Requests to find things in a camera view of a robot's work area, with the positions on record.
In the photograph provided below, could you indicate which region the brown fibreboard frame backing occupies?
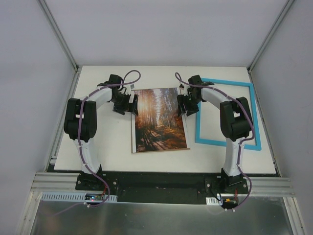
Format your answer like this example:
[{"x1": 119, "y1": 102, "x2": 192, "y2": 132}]
[{"x1": 131, "y1": 87, "x2": 191, "y2": 154}]

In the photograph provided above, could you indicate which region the blue wooden picture frame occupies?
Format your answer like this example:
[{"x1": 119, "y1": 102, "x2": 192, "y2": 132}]
[{"x1": 195, "y1": 78, "x2": 262, "y2": 151}]

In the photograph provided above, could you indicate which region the forest photo print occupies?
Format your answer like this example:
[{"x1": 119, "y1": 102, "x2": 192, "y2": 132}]
[{"x1": 132, "y1": 88, "x2": 189, "y2": 153}]

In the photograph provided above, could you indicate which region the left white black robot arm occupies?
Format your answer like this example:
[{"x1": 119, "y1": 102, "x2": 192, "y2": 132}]
[{"x1": 64, "y1": 70, "x2": 141, "y2": 190}]

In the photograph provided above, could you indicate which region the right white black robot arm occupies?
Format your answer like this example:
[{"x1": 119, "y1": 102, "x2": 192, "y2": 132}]
[{"x1": 175, "y1": 72, "x2": 255, "y2": 193}]

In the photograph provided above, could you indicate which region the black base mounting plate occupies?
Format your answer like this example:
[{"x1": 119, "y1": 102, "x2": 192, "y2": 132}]
[{"x1": 75, "y1": 171, "x2": 248, "y2": 205}]

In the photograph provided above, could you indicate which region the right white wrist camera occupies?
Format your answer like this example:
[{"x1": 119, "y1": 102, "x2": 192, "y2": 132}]
[{"x1": 179, "y1": 83, "x2": 188, "y2": 96}]

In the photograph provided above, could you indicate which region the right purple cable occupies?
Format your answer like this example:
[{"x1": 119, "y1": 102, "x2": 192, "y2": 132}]
[{"x1": 175, "y1": 71, "x2": 256, "y2": 216}]

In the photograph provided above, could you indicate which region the purple cable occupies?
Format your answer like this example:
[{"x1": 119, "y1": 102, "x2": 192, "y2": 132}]
[
  {"x1": 175, "y1": 71, "x2": 256, "y2": 216},
  {"x1": 51, "y1": 70, "x2": 142, "y2": 217}
]

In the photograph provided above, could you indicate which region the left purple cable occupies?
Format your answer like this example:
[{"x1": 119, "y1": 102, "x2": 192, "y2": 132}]
[{"x1": 51, "y1": 70, "x2": 142, "y2": 217}]

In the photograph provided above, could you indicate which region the right grey cable duct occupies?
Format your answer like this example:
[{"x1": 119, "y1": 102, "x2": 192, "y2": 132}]
[{"x1": 206, "y1": 197, "x2": 223, "y2": 206}]

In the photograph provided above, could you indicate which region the grey cable duct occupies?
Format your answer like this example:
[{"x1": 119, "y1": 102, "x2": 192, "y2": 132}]
[
  {"x1": 206, "y1": 197, "x2": 223, "y2": 206},
  {"x1": 41, "y1": 192, "x2": 107, "y2": 203}
]

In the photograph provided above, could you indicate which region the left grey cable duct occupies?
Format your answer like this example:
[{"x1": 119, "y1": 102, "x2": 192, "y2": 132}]
[{"x1": 41, "y1": 192, "x2": 107, "y2": 203}]

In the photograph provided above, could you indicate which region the aluminium front rail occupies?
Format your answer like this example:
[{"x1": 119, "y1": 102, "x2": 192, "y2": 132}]
[{"x1": 31, "y1": 172, "x2": 295, "y2": 197}]

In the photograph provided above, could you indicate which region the left aluminium corner post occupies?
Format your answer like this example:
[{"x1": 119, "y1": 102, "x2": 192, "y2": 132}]
[{"x1": 38, "y1": 0, "x2": 79, "y2": 71}]

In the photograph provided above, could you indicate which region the aluminium corner post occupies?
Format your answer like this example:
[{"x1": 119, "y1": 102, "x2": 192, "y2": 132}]
[
  {"x1": 38, "y1": 0, "x2": 79, "y2": 71},
  {"x1": 246, "y1": 0, "x2": 295, "y2": 71}
]

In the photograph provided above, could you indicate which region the right aluminium corner post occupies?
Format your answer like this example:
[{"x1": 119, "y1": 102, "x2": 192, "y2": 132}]
[{"x1": 246, "y1": 0, "x2": 295, "y2": 71}]

